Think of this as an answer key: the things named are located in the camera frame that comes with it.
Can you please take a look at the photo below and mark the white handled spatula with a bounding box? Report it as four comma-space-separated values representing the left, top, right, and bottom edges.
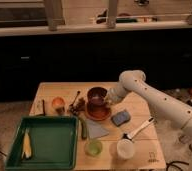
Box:
122, 117, 154, 141

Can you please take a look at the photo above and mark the orange bowl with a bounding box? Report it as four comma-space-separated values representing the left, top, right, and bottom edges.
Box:
85, 103, 111, 121

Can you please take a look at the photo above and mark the green cup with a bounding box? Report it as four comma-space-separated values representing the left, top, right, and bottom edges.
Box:
85, 139, 103, 157

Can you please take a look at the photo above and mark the blue sponge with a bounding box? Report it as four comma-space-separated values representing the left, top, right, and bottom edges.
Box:
111, 110, 131, 127

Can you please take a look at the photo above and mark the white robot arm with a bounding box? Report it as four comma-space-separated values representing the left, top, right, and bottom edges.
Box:
105, 70, 192, 171

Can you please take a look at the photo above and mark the black stick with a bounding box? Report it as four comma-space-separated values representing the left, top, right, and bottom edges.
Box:
42, 99, 46, 116

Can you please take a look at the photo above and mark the yellow corn cob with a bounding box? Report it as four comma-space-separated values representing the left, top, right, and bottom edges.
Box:
21, 130, 32, 159

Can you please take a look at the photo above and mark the green plastic tray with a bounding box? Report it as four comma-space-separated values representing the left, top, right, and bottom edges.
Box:
5, 116, 79, 171

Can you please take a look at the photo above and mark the dark spoon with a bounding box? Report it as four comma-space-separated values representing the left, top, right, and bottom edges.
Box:
69, 91, 81, 107

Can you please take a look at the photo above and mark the green cucumber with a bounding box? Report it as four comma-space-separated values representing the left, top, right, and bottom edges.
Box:
80, 119, 88, 140

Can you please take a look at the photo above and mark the brown dried bunch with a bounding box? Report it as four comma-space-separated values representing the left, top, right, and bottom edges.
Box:
70, 98, 85, 116

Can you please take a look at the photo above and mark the dark maroon bowl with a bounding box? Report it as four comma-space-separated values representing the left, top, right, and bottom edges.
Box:
87, 87, 107, 106

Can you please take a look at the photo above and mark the white cup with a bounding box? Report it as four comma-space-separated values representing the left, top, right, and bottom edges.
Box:
116, 139, 135, 160

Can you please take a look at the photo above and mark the orange topped cup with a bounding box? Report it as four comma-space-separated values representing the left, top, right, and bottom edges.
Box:
52, 97, 65, 115

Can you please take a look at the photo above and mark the grey triangular cloth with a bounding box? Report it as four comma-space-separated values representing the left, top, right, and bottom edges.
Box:
86, 119, 109, 139

